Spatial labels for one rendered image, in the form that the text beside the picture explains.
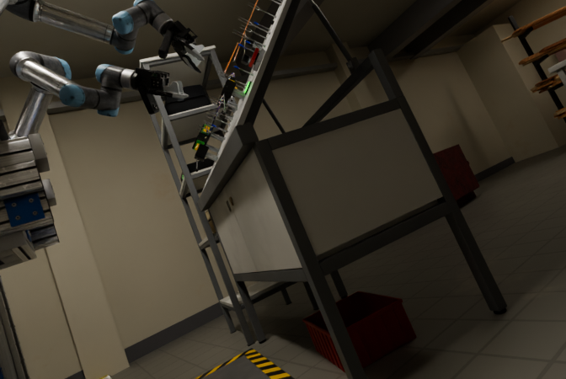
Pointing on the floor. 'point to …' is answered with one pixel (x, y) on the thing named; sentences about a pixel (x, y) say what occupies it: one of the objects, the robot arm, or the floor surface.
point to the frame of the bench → (313, 275)
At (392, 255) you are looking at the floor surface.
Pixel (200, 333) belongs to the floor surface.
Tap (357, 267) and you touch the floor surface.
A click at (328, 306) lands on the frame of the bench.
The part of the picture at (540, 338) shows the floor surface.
